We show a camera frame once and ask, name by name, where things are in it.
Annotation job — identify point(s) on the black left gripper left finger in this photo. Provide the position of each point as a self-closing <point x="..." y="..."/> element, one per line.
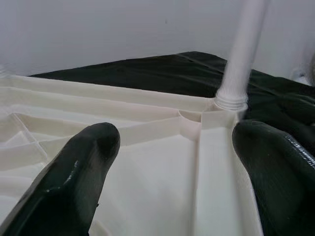
<point x="69" y="186"/>

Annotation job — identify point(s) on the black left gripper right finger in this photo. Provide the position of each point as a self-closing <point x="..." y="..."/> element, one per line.
<point x="280" y="184"/>

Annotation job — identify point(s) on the white plastic table top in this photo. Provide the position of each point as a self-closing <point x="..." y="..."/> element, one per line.
<point x="147" y="172"/>

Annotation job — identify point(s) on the black table cloth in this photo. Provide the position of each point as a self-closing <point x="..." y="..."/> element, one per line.
<point x="172" y="73"/>

